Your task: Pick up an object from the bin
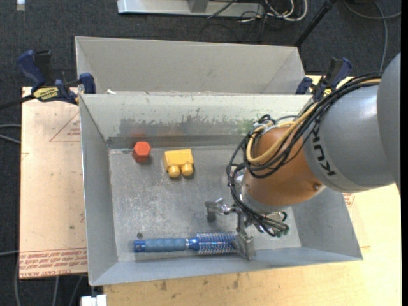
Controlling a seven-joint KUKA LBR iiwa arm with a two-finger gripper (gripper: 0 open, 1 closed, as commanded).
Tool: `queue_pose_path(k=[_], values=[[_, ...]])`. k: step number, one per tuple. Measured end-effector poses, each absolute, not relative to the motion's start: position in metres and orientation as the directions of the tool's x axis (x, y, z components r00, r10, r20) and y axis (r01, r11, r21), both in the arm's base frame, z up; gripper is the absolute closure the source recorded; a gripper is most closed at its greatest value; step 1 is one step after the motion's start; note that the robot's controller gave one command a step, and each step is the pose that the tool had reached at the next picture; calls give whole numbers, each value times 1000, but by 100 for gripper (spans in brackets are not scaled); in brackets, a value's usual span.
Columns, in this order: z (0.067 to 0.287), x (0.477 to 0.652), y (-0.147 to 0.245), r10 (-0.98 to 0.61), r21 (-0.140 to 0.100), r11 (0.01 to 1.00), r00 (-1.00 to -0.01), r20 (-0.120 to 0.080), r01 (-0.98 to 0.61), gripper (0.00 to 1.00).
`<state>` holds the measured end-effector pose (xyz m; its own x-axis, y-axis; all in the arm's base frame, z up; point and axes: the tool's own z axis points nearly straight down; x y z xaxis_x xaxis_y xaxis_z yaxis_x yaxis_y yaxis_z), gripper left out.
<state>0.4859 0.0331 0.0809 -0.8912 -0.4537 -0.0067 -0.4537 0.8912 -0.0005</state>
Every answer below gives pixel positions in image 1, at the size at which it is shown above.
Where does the red hexagonal block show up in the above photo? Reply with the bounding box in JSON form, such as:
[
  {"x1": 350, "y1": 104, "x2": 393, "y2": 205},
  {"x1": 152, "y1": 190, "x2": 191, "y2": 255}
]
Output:
[{"x1": 131, "y1": 140, "x2": 152, "y2": 164}]

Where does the brown cardboard board red print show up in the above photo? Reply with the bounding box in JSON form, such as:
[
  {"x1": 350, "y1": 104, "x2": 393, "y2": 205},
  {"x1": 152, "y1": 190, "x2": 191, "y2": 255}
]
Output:
[{"x1": 18, "y1": 86, "x2": 372, "y2": 281}]

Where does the yellow toy brick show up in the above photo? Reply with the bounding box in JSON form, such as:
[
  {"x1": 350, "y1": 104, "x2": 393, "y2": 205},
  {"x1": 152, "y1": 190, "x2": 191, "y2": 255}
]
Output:
[{"x1": 162, "y1": 148, "x2": 196, "y2": 179}]

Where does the grey metal bin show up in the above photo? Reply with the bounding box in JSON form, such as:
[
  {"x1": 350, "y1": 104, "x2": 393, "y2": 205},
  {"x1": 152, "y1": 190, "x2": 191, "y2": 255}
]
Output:
[{"x1": 75, "y1": 36, "x2": 363, "y2": 286}]

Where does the blue round hair brush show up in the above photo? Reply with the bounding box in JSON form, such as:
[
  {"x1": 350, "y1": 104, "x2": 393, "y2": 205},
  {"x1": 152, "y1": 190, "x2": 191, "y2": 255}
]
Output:
[{"x1": 133, "y1": 231, "x2": 240, "y2": 256}]

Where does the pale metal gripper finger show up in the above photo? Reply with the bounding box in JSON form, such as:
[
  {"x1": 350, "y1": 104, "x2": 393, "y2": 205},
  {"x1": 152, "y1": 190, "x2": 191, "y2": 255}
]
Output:
[
  {"x1": 235, "y1": 229, "x2": 257, "y2": 261},
  {"x1": 204, "y1": 197, "x2": 231, "y2": 223}
]

